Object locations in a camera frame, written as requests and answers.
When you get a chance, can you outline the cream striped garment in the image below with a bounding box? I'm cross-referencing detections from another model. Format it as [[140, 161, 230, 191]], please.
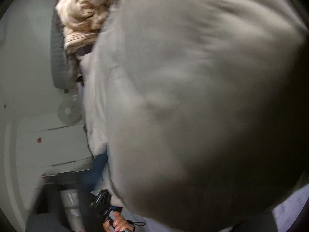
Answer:
[[55, 0, 119, 57]]

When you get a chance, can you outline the brown garment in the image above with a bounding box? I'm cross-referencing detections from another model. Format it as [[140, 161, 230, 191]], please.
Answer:
[[68, 43, 94, 83]]

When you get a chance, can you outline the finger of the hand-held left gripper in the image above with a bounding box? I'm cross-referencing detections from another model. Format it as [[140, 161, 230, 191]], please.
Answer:
[[80, 153, 108, 194]]

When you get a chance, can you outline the white electric fan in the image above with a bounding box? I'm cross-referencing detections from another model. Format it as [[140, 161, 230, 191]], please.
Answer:
[[59, 99, 84, 124]]

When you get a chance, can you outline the person's left hand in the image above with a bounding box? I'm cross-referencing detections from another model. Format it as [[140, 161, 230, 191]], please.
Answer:
[[103, 211, 135, 232]]

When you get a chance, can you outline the beige quilted puffer jacket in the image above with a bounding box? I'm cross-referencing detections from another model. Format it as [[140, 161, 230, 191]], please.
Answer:
[[80, 0, 309, 232]]

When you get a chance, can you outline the white wardrobe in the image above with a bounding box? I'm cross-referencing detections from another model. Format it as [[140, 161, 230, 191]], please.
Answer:
[[5, 116, 93, 174]]

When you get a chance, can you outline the grey quilted headboard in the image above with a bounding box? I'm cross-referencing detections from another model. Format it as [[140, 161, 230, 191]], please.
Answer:
[[50, 12, 80, 93]]

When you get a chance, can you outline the white cylindrical bin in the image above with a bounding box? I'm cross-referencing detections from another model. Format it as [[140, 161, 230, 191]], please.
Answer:
[[60, 190, 84, 232]]

